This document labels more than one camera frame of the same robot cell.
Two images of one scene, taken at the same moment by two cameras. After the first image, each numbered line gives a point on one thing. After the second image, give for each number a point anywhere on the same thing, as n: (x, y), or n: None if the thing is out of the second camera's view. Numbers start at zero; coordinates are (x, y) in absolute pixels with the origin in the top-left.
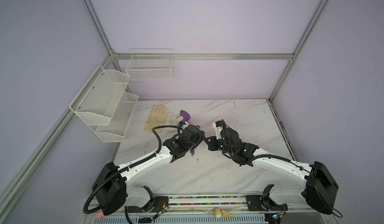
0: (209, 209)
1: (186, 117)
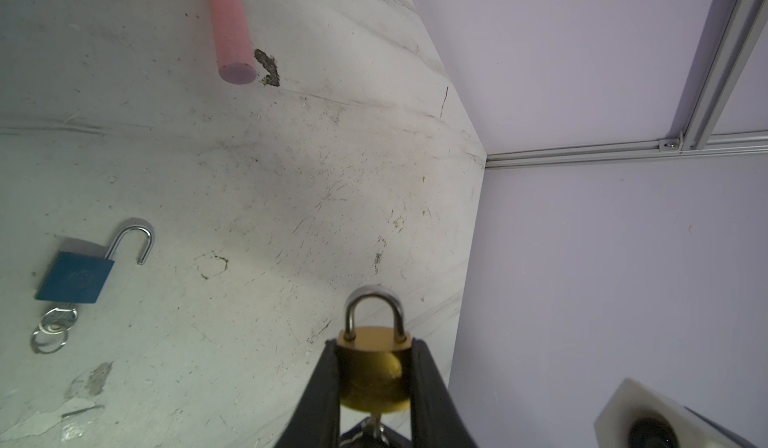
0: None
1: (235, 58)
